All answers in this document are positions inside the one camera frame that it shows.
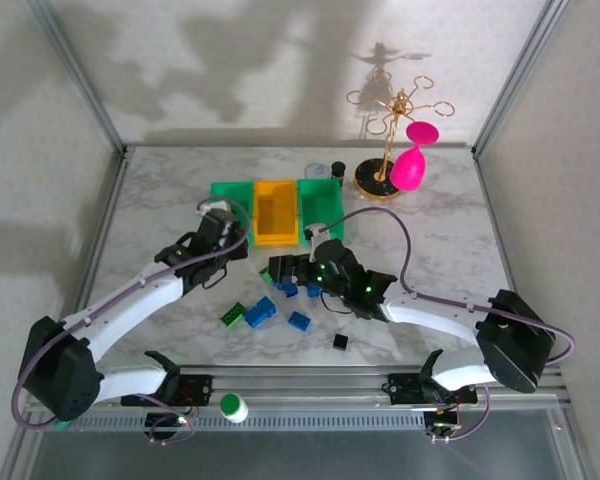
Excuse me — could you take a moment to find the aluminium frame post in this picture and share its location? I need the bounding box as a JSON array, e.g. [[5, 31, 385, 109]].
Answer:
[[472, 0, 566, 156], [27, 0, 131, 156]]

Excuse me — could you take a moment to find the gold wire glass rack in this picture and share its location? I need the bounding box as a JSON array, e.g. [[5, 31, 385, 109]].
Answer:
[[346, 69, 456, 201]]

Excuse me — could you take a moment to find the white bottle green cap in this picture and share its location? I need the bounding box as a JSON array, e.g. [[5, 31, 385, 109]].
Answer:
[[218, 392, 250, 425]]

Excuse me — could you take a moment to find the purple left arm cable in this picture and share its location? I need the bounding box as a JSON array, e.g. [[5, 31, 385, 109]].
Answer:
[[11, 197, 251, 446]]

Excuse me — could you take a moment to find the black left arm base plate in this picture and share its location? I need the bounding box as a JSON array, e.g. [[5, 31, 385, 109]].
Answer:
[[120, 373, 215, 407]]

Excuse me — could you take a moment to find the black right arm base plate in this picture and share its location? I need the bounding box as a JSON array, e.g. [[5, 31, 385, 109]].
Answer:
[[387, 372, 479, 406]]

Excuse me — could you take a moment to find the yellow plastic bin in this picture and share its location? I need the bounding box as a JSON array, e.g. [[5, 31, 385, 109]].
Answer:
[[252, 179, 301, 247]]

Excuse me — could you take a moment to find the slotted grey cable duct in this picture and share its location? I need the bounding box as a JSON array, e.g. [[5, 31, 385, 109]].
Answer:
[[64, 412, 426, 434]]

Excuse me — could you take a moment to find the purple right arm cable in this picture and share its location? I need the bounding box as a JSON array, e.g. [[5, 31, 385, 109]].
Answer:
[[324, 207, 577, 444]]

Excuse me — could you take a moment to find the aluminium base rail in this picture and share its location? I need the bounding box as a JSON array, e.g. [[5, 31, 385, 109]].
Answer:
[[22, 367, 566, 434]]

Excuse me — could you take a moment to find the green plastic bin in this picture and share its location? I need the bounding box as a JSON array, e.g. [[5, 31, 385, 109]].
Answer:
[[297, 178, 346, 245], [209, 180, 256, 246]]

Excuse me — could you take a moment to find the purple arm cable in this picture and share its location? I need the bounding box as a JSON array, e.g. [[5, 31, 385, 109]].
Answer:
[[324, 207, 577, 444], [11, 197, 251, 446]]

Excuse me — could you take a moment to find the large blue lego brick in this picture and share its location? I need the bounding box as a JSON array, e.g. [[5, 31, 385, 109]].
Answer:
[[243, 295, 280, 330]]

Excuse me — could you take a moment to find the pink plastic wine glass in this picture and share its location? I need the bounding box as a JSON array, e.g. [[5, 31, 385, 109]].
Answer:
[[389, 121, 440, 194]]

